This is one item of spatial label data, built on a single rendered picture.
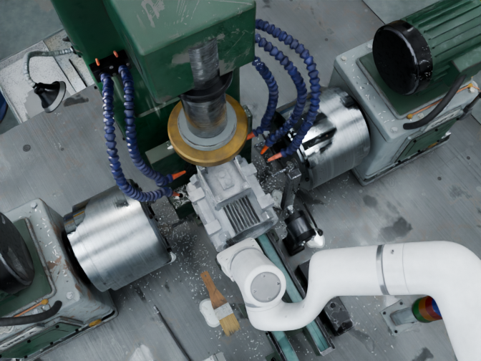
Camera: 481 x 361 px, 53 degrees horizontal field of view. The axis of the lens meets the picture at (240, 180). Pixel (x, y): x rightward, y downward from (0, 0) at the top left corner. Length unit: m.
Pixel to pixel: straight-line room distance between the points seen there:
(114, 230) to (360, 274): 0.61
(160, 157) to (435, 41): 0.72
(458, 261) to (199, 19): 0.56
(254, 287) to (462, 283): 0.36
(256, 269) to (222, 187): 0.37
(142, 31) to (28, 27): 2.44
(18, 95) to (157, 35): 1.74
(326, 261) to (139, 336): 0.78
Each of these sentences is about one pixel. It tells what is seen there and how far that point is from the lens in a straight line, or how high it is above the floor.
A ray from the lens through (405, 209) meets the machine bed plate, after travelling 1.65.
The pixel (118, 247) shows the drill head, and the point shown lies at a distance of 1.22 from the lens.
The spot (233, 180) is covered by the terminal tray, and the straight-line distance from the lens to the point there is 1.27.
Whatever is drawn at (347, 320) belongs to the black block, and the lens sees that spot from 1.47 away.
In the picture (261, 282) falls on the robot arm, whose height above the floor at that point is 1.37.
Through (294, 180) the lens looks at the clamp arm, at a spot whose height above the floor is 1.24.
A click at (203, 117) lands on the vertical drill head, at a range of 0.96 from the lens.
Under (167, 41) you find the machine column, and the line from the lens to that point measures 0.75.
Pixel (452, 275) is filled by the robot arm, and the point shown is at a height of 1.51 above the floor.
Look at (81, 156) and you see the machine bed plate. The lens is 1.73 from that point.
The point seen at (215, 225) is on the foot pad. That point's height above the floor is 1.07.
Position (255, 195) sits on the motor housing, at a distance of 1.31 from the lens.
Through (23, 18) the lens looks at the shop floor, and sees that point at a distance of 3.23.
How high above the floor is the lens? 2.30
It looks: 70 degrees down
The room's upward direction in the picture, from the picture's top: 2 degrees counter-clockwise
